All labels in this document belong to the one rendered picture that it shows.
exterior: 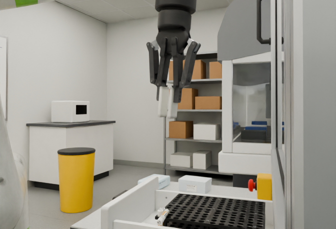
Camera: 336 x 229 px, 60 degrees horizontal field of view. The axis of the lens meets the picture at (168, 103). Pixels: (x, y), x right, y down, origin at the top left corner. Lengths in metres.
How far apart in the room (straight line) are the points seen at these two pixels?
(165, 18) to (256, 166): 1.02
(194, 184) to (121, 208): 0.66
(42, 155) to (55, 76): 1.29
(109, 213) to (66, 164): 2.69
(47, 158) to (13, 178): 3.83
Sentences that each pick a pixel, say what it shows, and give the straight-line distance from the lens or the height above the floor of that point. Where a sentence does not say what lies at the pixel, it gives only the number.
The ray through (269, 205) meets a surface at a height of 0.89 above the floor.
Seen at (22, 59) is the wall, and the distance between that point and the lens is 4.54.
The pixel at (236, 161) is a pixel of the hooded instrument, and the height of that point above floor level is 0.86.
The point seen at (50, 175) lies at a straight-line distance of 4.35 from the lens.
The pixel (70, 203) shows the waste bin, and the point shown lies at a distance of 3.43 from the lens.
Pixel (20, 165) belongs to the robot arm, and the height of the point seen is 1.02.
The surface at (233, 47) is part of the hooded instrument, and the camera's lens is 1.50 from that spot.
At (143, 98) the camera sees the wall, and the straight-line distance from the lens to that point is 5.51.
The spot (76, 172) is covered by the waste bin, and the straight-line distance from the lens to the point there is 3.32.
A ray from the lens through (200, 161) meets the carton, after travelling 4.71.
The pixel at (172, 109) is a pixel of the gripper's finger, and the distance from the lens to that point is 0.65.
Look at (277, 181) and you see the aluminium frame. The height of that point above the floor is 0.99.
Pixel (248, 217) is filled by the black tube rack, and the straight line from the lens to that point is 0.68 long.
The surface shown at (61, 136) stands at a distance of 4.13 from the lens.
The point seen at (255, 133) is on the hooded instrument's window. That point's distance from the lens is 1.50.
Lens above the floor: 1.14
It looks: 1 degrees up
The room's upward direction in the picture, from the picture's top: straight up
